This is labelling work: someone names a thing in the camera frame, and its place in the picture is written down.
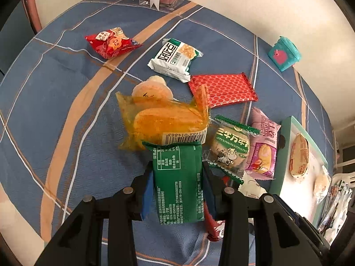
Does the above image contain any blue plaid tablecloth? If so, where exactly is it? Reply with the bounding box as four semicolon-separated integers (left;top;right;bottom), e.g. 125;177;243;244
0;0;336;266

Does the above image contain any cream cake packet orange print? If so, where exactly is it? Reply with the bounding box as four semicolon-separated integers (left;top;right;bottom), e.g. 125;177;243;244
289;133;310;182

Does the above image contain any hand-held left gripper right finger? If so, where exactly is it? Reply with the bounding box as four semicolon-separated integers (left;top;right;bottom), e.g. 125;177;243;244
202;161;331;266

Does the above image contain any round pale pastry clear wrap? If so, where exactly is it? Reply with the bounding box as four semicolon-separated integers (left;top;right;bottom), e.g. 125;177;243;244
132;75;175;102

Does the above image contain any white chair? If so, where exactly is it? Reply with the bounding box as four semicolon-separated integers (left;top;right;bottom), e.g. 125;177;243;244
330;171;355;193

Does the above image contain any pile of plastic bags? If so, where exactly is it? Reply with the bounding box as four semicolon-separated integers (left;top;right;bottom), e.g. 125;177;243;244
318;181;353;244

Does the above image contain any yellow transparent cake packet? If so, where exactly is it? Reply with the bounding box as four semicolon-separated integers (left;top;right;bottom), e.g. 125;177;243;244
116;84;213;151

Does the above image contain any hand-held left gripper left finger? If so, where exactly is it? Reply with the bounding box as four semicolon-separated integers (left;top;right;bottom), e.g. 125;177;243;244
41;168;155;266

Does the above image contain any green snack packet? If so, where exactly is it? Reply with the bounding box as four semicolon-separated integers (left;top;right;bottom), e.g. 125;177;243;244
142;141;206;224

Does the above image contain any white box with green rim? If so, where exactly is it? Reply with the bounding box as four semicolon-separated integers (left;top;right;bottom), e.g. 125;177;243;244
268;115;329;228

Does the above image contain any pink chair frame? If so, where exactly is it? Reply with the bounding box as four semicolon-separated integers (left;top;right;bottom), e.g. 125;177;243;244
22;0;43;33

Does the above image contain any red white biscuit packet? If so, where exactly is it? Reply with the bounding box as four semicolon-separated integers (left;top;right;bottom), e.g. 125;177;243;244
205;176;231;241

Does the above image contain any small white snack packet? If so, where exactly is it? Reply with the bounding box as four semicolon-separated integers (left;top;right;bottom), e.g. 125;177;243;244
238;171;267;199

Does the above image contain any round white bun clear packet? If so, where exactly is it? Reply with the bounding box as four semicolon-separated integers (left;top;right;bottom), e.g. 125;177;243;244
314;165;331;204

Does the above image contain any teal toy box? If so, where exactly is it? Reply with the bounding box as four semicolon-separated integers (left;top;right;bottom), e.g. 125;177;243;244
268;36;303;72

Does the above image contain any small red snack packet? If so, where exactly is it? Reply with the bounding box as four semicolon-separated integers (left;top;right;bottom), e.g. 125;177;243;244
85;27;143;60

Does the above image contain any pink cake packet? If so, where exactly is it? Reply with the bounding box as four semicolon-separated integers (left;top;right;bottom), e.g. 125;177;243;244
244;107;282;180

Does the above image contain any red patterned flat packet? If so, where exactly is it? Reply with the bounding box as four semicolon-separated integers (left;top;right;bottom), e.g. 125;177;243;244
188;72;258;109

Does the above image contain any clear glass vase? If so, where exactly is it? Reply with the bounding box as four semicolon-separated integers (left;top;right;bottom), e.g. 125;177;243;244
138;0;187;12

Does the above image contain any white green-labelled snack packet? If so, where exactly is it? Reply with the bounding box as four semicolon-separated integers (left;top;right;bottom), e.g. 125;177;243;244
147;38;203;83

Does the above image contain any clear green-edged cookie packet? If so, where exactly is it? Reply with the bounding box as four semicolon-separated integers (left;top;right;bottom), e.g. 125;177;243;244
202;115;260;185

